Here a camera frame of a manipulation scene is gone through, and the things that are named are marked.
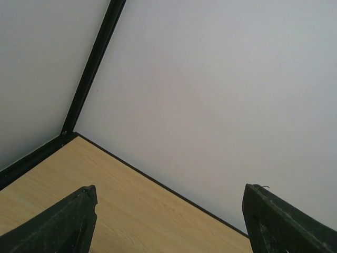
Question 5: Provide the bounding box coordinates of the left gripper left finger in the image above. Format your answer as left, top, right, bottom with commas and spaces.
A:
1, 185, 98, 252

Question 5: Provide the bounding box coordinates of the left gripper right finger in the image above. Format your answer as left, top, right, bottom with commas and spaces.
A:
242, 184, 336, 252

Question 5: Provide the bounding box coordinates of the black aluminium frame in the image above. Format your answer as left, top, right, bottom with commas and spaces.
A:
0, 0, 251, 238

